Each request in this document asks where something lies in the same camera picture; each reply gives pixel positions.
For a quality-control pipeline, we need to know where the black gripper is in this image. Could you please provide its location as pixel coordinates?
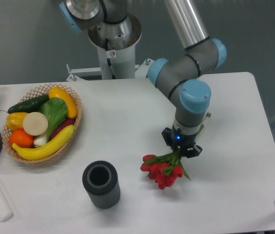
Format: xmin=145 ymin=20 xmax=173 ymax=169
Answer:
xmin=162 ymin=126 xmax=202 ymax=158

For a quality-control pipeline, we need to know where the red tulip bouquet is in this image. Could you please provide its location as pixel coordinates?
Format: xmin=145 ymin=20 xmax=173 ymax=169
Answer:
xmin=140 ymin=112 xmax=211 ymax=190

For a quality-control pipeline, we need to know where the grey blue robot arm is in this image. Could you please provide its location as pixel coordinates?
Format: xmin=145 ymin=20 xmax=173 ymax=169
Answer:
xmin=59 ymin=0 xmax=227 ymax=158

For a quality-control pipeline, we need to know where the dark grey ribbed vase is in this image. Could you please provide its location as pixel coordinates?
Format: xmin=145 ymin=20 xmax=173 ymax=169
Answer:
xmin=82 ymin=160 xmax=121 ymax=209

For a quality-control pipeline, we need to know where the purple eggplant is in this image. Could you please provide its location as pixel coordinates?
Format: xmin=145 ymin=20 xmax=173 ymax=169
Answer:
xmin=49 ymin=118 xmax=75 ymax=140

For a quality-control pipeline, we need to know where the green bok choy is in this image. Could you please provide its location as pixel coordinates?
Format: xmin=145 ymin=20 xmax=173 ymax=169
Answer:
xmin=34 ymin=97 xmax=68 ymax=147

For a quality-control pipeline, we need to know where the yellow squash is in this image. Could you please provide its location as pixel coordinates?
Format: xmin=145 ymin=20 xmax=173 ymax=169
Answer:
xmin=49 ymin=87 xmax=77 ymax=118

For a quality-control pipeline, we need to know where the woven wicker basket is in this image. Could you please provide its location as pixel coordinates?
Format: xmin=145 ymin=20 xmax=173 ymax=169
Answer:
xmin=2 ymin=84 xmax=82 ymax=164

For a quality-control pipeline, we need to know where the yellow banana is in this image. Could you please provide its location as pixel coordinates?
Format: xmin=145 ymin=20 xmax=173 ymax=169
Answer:
xmin=12 ymin=125 xmax=74 ymax=160

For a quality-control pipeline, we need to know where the beige round disc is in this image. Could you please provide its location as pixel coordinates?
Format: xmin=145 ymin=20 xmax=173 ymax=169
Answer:
xmin=22 ymin=112 xmax=48 ymax=136

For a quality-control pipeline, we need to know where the dark green cucumber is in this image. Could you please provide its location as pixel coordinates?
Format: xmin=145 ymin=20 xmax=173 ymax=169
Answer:
xmin=0 ymin=95 xmax=49 ymax=114

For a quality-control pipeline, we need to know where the orange fruit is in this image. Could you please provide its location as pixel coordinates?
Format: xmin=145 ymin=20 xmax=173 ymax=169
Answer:
xmin=9 ymin=129 xmax=34 ymax=148

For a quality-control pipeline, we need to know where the yellow bell pepper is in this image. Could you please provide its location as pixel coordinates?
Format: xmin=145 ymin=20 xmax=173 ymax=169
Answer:
xmin=6 ymin=112 xmax=28 ymax=131

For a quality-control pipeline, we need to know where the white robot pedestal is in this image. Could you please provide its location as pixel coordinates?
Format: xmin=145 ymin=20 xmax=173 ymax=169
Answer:
xmin=66 ymin=13 xmax=154 ymax=81

